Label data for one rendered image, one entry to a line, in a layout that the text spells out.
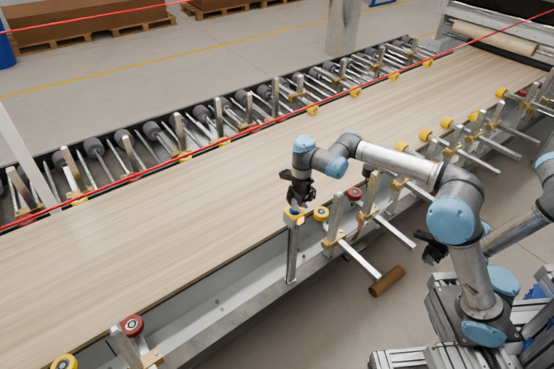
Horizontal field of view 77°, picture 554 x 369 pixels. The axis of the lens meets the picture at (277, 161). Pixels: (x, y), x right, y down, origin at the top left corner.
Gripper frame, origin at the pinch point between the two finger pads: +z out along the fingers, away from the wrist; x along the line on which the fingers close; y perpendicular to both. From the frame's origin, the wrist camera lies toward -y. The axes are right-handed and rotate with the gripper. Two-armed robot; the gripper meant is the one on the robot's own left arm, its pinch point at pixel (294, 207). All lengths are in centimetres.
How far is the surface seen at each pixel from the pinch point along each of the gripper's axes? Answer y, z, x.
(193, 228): -42, 34, -29
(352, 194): -11, 33, 52
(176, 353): -1, 54, -60
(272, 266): -16, 62, 1
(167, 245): -40, 34, -43
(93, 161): -150, 53, -54
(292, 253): 2.0, 27.6, -1.3
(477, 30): -89, 17, 306
